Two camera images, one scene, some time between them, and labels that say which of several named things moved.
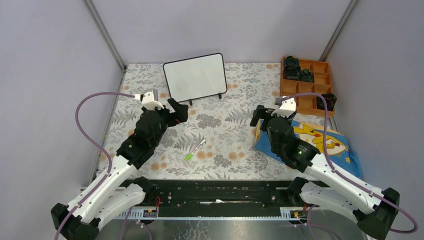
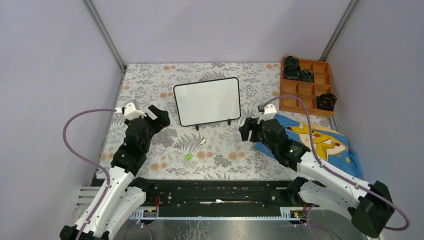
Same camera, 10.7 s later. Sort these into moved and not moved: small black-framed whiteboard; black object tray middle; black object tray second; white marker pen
Moved: small black-framed whiteboard
Not moved: black object tray second; white marker pen; black object tray middle
